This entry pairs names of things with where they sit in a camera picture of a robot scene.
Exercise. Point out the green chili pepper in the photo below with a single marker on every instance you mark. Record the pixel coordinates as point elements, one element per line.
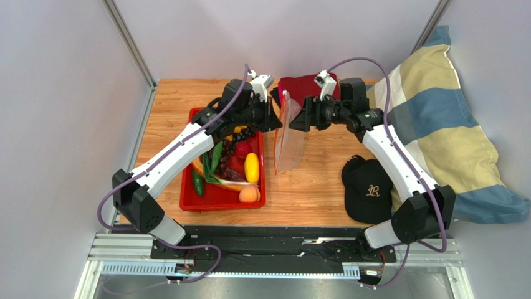
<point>216,156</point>

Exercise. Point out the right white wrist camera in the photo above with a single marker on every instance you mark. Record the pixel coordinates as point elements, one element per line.
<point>327,84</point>

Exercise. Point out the black folded cloth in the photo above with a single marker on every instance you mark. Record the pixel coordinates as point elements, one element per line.
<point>275,96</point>

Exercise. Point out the yellow banana bunch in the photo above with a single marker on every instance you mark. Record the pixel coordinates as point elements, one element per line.
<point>236,131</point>

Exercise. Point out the yellow lemon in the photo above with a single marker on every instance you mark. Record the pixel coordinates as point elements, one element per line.
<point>251,168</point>

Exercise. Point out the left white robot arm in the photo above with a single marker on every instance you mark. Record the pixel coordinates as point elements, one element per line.
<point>134,193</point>

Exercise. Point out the striped blue yellow pillow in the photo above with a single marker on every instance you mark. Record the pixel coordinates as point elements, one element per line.
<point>432,119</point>

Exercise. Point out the dark green cucumber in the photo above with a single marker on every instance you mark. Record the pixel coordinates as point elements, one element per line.
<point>198,183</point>

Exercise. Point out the green scallion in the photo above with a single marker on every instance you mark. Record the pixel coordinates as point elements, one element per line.
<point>206,160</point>

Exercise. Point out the red strawberry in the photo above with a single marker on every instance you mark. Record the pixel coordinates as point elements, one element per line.
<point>242,149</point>

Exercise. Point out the blueberry cluster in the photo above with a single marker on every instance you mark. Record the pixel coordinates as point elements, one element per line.
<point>245,135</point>

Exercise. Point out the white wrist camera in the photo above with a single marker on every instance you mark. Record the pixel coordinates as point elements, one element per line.
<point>261,84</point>
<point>327,84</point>

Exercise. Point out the peach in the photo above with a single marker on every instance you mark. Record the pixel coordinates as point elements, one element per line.
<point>250,194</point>

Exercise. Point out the clear zip top bag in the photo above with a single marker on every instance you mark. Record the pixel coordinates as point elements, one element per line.
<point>288,143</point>

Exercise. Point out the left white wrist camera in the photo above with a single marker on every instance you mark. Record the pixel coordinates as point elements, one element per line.
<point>261,84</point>

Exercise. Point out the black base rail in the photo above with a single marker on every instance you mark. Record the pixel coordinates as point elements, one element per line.
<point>278,251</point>

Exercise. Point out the purple grape bunch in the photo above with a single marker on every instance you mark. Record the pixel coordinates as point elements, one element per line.
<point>224,170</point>

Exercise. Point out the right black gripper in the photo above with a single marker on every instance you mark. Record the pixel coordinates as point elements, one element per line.
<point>310,114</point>

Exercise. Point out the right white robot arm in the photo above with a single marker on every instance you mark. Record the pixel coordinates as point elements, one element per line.
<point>426,207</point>

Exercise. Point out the black baseball cap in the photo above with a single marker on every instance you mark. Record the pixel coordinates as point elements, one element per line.
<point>367,195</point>

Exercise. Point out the red plastic tray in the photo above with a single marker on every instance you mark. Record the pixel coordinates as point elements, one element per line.
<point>218,198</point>

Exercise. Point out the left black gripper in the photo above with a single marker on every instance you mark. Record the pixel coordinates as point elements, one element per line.
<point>269,119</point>

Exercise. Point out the dark red folded cloth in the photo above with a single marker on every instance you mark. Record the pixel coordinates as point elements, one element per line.
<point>299,88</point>

